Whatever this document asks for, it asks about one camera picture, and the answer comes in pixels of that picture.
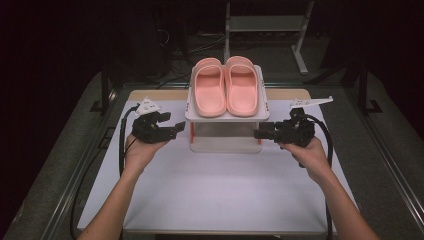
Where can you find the person's left hand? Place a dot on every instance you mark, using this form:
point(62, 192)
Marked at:
point(140, 155)

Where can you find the white two-tier shoe rack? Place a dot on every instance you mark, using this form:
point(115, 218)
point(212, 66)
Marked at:
point(226, 136)

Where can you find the black metal stand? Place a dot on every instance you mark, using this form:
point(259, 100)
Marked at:
point(365, 93)
point(105, 90)

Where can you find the pink rubber slipper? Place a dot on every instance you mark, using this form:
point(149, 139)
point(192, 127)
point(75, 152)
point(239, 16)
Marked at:
point(209, 90)
point(241, 88)

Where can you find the person's right hand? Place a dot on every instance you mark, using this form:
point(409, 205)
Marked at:
point(311, 160)

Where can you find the white metal stand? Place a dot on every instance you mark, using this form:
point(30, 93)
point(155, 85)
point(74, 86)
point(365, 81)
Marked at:
point(266, 23)

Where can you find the white table cloth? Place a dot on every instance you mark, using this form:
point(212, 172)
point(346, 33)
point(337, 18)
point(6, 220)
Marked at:
point(216, 186)

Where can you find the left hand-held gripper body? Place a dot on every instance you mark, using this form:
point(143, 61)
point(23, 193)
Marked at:
point(150, 131)

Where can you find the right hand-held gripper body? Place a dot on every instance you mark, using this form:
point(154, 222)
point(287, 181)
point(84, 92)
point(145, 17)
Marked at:
point(296, 131)

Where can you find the metal frame rail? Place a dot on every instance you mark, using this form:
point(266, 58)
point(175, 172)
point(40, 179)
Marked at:
point(390, 156)
point(76, 166)

